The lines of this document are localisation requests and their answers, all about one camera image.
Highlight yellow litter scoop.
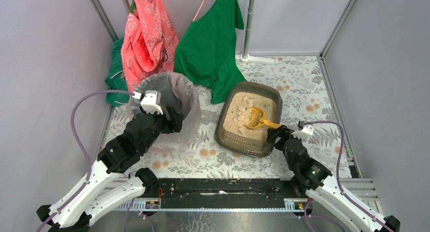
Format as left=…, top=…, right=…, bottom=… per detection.
left=244, top=107, right=281, bottom=129

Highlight trash bin with plastic liner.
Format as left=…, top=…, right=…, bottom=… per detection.
left=133, top=72, right=202, bottom=154

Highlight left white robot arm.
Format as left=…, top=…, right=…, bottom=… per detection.
left=36, top=106, right=184, bottom=231

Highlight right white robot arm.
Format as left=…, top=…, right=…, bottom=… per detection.
left=267, top=121, right=400, bottom=231

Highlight grey litter box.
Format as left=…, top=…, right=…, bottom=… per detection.
left=214, top=81, right=283, bottom=157

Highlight floral floor mat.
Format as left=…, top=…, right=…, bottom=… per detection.
left=128, top=56, right=351, bottom=178

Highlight dark green garment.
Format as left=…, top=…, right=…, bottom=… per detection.
left=105, top=38, right=130, bottom=107

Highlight green t-shirt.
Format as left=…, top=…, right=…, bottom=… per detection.
left=174, top=0, right=245, bottom=104

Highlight clothes rack pole with base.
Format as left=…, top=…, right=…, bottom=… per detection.
left=235, top=0, right=278, bottom=65

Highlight pink patterned garment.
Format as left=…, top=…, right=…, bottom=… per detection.
left=121, top=0, right=179, bottom=91

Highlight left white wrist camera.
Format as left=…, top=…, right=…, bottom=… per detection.
left=140, top=90, right=164, bottom=115

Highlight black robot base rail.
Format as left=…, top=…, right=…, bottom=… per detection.
left=140, top=178, right=308, bottom=211

